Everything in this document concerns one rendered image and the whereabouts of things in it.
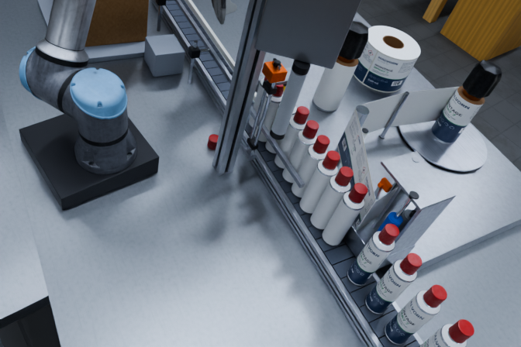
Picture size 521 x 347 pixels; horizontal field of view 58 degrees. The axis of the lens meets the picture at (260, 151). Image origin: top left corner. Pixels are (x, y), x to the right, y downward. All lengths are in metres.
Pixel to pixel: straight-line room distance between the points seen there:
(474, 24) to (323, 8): 3.37
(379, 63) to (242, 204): 0.72
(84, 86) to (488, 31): 3.53
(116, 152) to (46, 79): 0.23
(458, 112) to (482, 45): 2.69
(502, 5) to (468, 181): 2.68
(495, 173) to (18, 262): 1.38
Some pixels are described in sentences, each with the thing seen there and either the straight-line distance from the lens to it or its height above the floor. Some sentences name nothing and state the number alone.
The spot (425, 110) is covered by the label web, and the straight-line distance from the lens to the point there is 1.59.
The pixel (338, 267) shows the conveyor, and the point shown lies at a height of 0.88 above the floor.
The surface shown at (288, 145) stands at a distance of 1.25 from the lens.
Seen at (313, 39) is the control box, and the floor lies 1.34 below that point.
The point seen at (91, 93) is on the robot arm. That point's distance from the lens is 1.10.
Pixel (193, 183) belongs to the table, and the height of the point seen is 0.83.
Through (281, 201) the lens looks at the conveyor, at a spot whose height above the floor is 0.86.
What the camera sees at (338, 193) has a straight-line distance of 1.11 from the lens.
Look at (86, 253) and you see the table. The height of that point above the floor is 0.83.
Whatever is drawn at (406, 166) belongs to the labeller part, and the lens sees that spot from 1.09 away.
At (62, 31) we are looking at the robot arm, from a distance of 1.16.
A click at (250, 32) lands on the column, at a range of 1.03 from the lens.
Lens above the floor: 1.83
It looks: 45 degrees down
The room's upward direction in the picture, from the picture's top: 18 degrees clockwise
